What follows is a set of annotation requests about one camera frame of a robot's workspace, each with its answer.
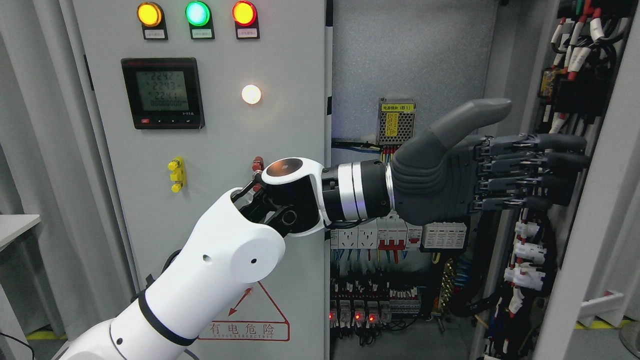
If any grey cabinet door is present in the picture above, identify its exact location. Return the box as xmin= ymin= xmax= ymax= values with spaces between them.
xmin=70 ymin=0 xmax=331 ymax=360
xmin=470 ymin=0 xmax=640 ymax=360

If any red indicator lamp left door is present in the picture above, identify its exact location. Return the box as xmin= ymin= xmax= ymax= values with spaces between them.
xmin=231 ymin=0 xmax=260 ymax=40

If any green indicator lamp left door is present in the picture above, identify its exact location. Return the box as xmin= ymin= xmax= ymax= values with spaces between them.
xmin=185 ymin=0 xmax=215 ymax=40

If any yellow indicator lamp left door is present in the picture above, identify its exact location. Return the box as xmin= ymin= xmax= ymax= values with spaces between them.
xmin=136 ymin=1 xmax=169 ymax=40

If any white socket breaker row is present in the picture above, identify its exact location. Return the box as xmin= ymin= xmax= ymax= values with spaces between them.
xmin=330 ymin=213 xmax=423 ymax=252

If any metal mesh power supply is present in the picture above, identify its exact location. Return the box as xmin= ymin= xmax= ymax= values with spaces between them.
xmin=375 ymin=96 xmax=416 ymax=146

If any white lit indicator lamp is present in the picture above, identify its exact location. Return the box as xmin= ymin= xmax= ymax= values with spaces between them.
xmin=241 ymin=84 xmax=262 ymax=105

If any relay terminal row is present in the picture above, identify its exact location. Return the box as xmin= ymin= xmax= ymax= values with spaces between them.
xmin=328 ymin=269 xmax=433 ymax=346

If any black surge protector module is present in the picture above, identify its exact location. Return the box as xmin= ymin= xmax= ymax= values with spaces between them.
xmin=422 ymin=222 xmax=467 ymax=252

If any red electric danger warning sticker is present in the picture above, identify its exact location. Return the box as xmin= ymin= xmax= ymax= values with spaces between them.
xmin=198 ymin=281 xmax=291 ymax=342

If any brass ground terminal bar right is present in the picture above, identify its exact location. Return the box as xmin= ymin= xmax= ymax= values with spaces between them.
xmin=436 ymin=256 xmax=457 ymax=334

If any black digital power meter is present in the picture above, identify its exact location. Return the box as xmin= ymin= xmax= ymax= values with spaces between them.
xmin=121 ymin=57 xmax=205 ymax=130

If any grey curtain left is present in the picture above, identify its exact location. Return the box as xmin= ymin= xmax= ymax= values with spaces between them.
xmin=1 ymin=0 xmax=136 ymax=340

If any white desk corner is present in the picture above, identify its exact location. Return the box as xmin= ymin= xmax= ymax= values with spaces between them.
xmin=0 ymin=214 xmax=41 ymax=251

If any red terminal post block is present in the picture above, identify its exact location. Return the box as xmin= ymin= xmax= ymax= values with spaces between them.
xmin=251 ymin=156 xmax=265 ymax=193

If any yellow terminal post block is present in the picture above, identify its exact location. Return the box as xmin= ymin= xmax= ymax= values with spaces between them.
xmin=167 ymin=156 xmax=186 ymax=193

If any right black cable loom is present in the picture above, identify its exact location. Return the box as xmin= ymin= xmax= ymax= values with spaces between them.
xmin=450 ymin=210 xmax=506 ymax=318

